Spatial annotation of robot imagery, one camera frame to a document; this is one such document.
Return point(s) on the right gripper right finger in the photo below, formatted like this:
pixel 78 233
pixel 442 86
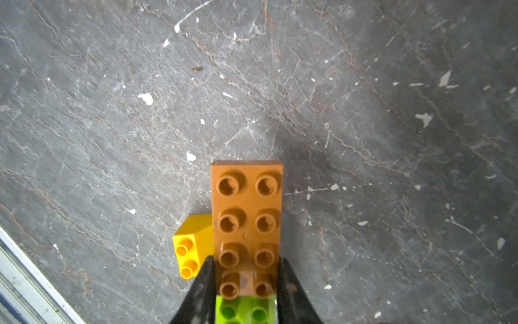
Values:
pixel 293 305

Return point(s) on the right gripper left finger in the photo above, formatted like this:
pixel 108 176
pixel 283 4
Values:
pixel 199 304

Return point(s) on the light green lego plate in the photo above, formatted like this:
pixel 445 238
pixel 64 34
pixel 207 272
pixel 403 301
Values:
pixel 245 309

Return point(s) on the brown lego plate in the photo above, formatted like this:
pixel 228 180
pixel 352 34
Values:
pixel 246 208

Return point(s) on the yellow lego brick right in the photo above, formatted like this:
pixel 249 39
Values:
pixel 193 242

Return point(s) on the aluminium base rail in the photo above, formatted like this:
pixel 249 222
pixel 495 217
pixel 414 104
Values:
pixel 27 296

